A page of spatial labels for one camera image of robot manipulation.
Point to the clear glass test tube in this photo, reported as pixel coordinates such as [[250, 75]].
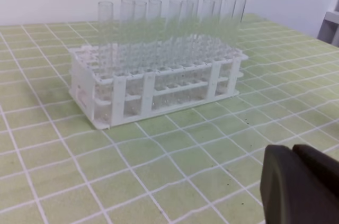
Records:
[[236, 20]]

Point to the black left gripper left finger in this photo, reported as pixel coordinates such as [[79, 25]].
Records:
[[291, 193]]

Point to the clear test tube far left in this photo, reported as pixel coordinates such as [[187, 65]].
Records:
[[105, 20]]

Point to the green checkered tablecloth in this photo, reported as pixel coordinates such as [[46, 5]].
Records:
[[201, 165]]

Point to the clear test tube far right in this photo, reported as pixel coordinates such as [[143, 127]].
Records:
[[226, 20]]

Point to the grey shelf in background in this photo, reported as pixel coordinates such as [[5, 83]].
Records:
[[328, 31]]

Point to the white plastic test tube rack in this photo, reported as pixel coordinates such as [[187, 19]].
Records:
[[112, 100]]

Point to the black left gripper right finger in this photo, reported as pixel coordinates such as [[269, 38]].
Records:
[[324, 167]]

